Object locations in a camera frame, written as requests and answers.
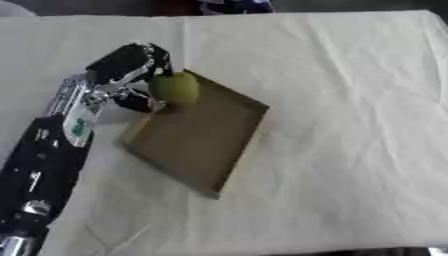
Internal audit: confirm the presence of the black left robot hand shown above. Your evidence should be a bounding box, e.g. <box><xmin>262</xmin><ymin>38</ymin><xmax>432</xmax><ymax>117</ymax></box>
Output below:
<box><xmin>84</xmin><ymin>42</ymin><xmax>175</xmax><ymax>114</ymax></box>

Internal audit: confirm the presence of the green toy pear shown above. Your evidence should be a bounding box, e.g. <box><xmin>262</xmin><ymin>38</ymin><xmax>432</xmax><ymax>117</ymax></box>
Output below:
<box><xmin>147</xmin><ymin>71</ymin><xmax>202</xmax><ymax>106</ymax></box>

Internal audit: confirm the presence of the tan cardboard box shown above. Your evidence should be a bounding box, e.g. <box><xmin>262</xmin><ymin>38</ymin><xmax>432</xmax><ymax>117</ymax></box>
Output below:
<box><xmin>117</xmin><ymin>68</ymin><xmax>272</xmax><ymax>200</ymax></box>

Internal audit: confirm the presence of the dark blue bag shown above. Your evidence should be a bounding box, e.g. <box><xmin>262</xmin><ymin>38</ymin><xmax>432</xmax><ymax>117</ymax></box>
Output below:
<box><xmin>196</xmin><ymin>0</ymin><xmax>277</xmax><ymax>16</ymax></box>

